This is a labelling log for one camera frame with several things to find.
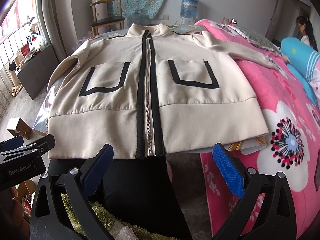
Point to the pink floral blanket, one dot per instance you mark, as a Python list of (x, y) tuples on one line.
[(292, 144)]

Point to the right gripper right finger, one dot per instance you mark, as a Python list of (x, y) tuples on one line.
[(276, 218)]

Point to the wooden chair black seat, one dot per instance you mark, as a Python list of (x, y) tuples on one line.
[(102, 18)]

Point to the grey lace pillow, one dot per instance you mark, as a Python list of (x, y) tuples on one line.
[(255, 39)]

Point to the dark grey cabinet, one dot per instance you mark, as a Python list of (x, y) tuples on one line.
[(35, 74)]

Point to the green white fluffy sleeve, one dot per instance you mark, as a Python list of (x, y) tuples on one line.
[(117, 228)]

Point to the woman with dark hair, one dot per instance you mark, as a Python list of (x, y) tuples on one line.
[(306, 29)]

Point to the black trousers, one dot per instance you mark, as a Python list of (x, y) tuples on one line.
[(139, 192)]

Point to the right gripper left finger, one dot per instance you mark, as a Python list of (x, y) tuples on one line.
[(49, 219)]

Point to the grey curtain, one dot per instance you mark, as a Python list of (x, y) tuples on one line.
[(57, 26)]

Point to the blue water bottle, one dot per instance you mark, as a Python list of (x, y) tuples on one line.
[(188, 9)]

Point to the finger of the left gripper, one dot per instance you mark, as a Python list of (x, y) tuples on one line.
[(42, 143), (11, 144)]

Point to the cream jacket black trim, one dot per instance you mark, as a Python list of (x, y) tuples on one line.
[(154, 92)]

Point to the brown cardboard box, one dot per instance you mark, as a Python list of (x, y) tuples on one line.
[(17, 126)]

